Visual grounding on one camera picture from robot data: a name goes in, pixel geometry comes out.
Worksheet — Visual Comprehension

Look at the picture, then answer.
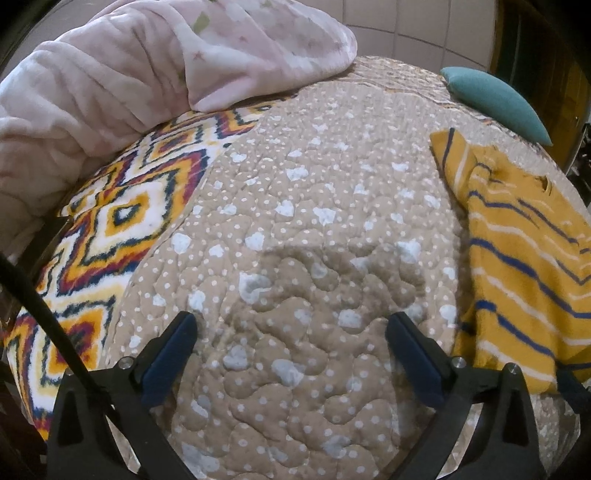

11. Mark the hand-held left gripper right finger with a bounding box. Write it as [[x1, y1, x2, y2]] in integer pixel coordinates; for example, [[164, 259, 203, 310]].
[[386, 312, 548, 480]]

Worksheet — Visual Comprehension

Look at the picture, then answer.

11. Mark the dark wooden door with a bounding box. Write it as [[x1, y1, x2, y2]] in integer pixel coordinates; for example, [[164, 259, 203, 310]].
[[492, 0, 591, 153]]

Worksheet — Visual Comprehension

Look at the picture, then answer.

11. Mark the zigzag patterned blanket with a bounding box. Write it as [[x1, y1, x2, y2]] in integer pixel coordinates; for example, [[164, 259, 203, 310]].
[[4, 99, 296, 441]]

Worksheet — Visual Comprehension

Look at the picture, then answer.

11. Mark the black cable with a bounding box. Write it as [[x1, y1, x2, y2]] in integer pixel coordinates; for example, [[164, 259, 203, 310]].
[[0, 254, 153, 480]]

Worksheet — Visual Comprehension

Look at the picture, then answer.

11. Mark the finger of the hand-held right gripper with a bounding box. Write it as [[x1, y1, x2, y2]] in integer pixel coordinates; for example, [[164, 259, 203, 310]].
[[556, 362, 591, 409]]

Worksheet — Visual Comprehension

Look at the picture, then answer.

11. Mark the pink star print blanket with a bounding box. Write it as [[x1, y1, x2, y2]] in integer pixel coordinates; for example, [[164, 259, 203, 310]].
[[171, 0, 359, 113]]

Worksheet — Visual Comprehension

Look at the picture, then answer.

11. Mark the pink fleece blanket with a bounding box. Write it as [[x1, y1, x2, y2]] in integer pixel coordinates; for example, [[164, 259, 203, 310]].
[[0, 0, 218, 259]]

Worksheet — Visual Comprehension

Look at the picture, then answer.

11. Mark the yellow striped knit shirt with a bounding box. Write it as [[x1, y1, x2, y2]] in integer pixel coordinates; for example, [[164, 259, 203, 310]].
[[429, 128, 591, 396]]

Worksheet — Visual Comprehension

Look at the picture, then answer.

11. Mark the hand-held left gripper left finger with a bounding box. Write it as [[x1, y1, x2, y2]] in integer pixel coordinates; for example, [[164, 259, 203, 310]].
[[46, 311, 198, 480]]

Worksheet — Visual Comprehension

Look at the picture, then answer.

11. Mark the beige dotted quilt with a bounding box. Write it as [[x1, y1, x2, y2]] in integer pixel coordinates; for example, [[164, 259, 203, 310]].
[[92, 55, 587, 480]]

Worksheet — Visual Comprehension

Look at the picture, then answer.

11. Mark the teal pillow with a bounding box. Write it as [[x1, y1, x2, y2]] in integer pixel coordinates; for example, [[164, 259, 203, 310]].
[[440, 67, 553, 147]]

